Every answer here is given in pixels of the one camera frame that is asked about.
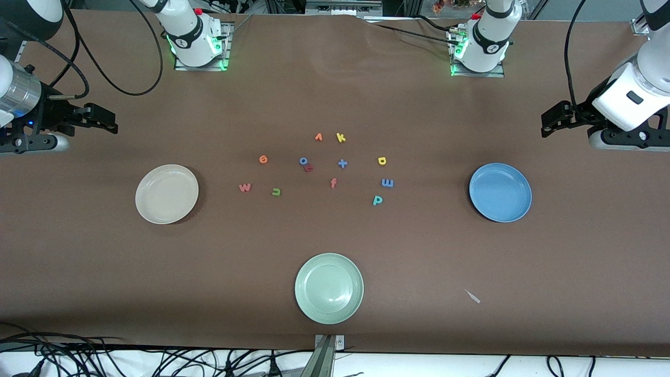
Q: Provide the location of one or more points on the beige brown plate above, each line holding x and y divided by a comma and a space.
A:
167, 194

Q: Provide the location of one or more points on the blue foam letter m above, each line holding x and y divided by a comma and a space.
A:
387, 185

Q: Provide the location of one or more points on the teal foam letter p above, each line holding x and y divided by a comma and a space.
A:
375, 202

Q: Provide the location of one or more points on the grey equipment box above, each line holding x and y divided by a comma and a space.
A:
340, 8

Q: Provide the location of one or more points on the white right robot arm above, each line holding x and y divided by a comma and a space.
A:
201, 31

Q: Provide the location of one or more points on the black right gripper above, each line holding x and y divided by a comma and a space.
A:
51, 111

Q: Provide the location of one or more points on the metal table edge bracket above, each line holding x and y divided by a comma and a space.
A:
324, 361

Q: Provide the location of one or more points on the aluminium table corner bracket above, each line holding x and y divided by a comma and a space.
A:
639, 27

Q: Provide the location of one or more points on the white paper scrap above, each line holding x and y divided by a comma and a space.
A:
472, 297

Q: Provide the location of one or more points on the brown table cover sheet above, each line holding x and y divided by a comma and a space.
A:
419, 251

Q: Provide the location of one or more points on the red foam letter w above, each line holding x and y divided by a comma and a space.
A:
245, 188

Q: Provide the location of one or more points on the orange flower decoration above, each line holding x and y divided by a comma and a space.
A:
438, 6

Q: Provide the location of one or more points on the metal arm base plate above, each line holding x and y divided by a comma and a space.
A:
183, 67
497, 74

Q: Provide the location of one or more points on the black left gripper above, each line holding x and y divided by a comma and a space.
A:
582, 113

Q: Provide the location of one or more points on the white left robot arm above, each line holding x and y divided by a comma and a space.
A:
654, 57

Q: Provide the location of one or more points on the blue plate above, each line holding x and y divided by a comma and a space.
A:
500, 192

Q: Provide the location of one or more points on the pale green plate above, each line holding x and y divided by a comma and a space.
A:
328, 288

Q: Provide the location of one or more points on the aluminium table frame rail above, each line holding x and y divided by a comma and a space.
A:
21, 52

